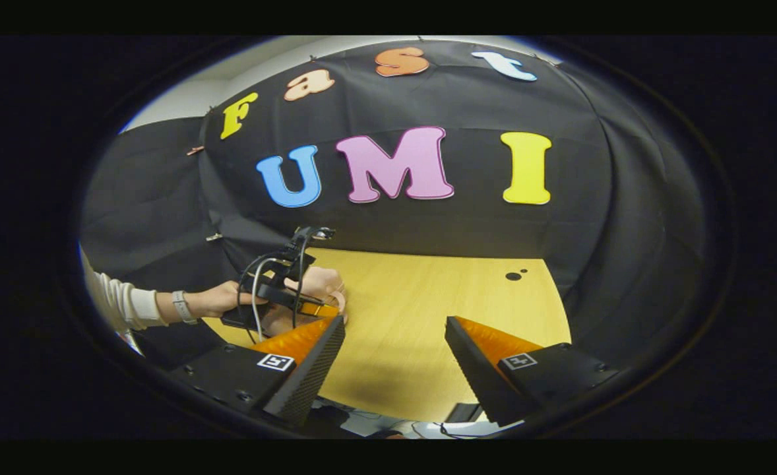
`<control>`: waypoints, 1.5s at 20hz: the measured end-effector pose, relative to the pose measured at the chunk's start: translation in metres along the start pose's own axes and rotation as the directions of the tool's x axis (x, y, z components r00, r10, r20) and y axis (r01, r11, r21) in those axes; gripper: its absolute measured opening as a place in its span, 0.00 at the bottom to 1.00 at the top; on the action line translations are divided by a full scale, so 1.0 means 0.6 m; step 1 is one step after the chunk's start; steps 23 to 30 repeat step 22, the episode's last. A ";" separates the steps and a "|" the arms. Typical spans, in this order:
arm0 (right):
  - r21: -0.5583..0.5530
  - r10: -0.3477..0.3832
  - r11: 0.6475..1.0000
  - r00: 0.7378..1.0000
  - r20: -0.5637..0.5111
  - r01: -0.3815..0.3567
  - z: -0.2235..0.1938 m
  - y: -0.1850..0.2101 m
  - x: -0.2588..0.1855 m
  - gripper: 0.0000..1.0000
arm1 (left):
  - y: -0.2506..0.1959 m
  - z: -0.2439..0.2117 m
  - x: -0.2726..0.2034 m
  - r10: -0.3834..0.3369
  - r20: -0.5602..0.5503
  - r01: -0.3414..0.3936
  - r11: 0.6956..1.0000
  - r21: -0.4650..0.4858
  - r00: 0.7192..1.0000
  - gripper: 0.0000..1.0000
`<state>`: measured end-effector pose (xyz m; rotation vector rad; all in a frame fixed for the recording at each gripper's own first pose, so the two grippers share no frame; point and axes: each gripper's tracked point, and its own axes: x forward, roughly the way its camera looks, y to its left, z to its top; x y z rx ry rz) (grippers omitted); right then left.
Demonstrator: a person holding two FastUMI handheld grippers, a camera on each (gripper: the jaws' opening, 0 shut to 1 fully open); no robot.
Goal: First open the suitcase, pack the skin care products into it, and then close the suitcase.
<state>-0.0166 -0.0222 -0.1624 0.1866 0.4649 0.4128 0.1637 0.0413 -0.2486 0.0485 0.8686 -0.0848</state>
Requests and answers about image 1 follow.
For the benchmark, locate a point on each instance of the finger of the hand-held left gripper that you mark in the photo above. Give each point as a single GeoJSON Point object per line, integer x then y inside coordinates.
{"type": "Point", "coordinates": [316, 309]}

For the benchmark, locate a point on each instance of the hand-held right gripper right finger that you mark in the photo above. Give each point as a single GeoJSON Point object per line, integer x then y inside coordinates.
{"type": "Point", "coordinates": [474, 369]}

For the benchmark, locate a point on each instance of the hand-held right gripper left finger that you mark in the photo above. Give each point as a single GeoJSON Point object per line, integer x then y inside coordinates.
{"type": "Point", "coordinates": [316, 369]}

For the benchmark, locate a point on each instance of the grey wristwatch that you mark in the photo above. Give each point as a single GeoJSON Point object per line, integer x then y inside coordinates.
{"type": "Point", "coordinates": [183, 307]}

